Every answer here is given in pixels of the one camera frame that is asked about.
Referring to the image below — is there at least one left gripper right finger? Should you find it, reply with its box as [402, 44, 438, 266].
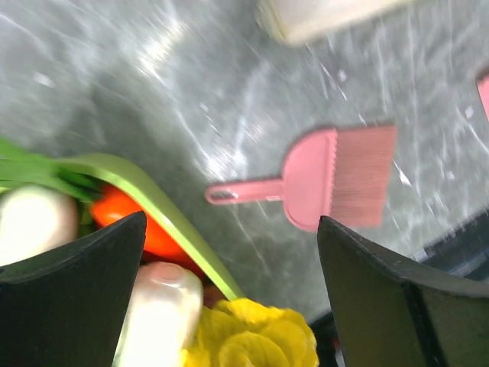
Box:
[316, 215, 489, 367]

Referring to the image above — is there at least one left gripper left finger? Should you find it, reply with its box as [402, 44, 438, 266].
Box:
[1, 224, 141, 367]

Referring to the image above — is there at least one pink hand brush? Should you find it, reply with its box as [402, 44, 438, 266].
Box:
[205, 124, 397, 232]

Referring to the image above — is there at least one pink dustpan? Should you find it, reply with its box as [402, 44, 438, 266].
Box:
[477, 72, 489, 120]

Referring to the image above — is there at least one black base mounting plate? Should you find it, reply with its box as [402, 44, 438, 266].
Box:
[309, 208, 489, 367]

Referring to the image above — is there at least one white green bok choy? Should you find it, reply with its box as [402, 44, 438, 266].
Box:
[112, 261, 203, 366]

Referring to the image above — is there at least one orange carrot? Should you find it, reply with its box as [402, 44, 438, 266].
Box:
[89, 183, 205, 280]

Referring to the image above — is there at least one green vegetable basket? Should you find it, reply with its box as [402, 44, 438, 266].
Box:
[58, 153, 244, 300]

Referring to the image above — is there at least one green leafy lettuce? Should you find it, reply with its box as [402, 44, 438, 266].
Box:
[1, 136, 102, 203]

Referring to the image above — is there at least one yellow napa cabbage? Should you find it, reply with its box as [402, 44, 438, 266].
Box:
[180, 298, 319, 367]

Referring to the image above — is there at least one celery stalk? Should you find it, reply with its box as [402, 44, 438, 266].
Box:
[255, 0, 409, 45]

